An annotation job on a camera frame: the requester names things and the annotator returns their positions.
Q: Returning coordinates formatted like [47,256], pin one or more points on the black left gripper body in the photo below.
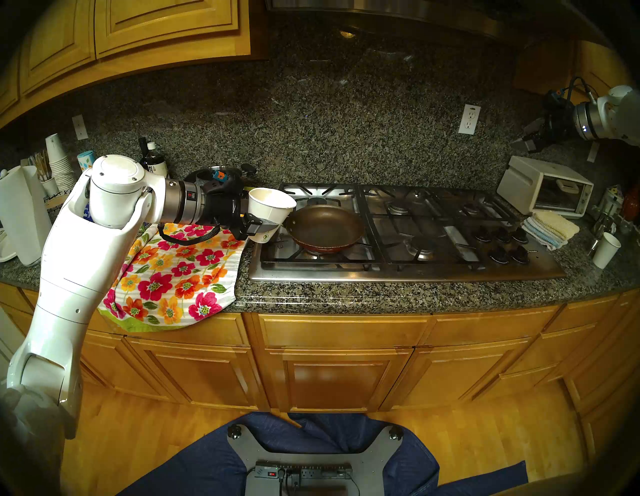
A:
[222,205]

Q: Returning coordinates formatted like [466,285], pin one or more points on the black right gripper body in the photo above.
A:
[559,117]

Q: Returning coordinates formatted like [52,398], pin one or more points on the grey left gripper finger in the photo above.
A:
[265,229]

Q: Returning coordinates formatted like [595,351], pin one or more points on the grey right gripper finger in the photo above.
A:
[527,143]
[536,125]

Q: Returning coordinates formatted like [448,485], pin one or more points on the white paper cup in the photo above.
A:
[270,207]
[606,251]

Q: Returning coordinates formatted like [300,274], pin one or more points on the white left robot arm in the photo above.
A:
[75,270]

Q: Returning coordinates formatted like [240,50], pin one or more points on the black stove knob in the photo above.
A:
[520,256]
[520,235]
[482,234]
[501,235]
[498,255]

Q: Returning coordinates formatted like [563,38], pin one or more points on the white utensil holder cup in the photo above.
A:
[50,186]

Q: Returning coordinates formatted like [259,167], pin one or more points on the white toaster oven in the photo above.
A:
[522,185]

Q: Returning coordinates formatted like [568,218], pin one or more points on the stainless steel saucepan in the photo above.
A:
[248,169]

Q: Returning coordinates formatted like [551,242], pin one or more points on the brown frying pan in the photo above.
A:
[325,227]

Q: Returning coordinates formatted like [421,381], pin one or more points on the wooden upper cabinet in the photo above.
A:
[600,62]
[150,25]

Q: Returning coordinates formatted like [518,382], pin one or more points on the black cast iron grate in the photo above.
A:
[382,245]
[507,214]
[372,225]

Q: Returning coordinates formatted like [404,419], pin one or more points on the soy sauce bottle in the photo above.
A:
[157,162]

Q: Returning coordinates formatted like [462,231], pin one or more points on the folded yellow cloth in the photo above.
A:
[557,225]

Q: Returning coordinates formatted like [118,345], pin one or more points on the dark glass bottle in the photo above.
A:
[143,152]

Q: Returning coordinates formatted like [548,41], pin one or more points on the folded blue cloth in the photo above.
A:
[542,237]

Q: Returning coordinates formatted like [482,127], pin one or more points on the white decorated jar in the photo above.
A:
[612,200]

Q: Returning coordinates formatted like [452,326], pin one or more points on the floral kitchen towel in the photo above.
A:
[170,295]

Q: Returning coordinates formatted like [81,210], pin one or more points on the chrome metal tool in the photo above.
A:
[600,227]

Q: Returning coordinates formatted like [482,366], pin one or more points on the stainless steel gas cooktop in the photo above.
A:
[540,270]

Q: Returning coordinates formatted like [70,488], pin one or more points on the patterned salt canister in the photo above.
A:
[86,160]

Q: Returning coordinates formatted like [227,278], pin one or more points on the wooden lower cabinets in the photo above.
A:
[340,365]

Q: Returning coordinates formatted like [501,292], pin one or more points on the stack of paper cups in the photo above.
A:
[61,165]

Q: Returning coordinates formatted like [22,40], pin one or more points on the white paper towel roll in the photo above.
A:
[22,215]

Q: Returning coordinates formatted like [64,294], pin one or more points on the black base knob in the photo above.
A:
[234,431]
[395,433]

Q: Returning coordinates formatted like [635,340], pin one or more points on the grey power strip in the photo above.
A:
[315,472]

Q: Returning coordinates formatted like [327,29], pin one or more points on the blue moving blanket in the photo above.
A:
[185,465]

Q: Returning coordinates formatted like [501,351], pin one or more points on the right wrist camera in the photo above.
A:
[555,96]

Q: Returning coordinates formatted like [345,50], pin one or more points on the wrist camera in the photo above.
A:
[220,176]
[555,96]

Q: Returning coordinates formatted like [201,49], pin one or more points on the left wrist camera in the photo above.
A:
[220,176]

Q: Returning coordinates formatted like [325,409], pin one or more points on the white wall outlet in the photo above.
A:
[469,119]

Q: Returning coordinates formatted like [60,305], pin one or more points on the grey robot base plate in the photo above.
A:
[365,462]

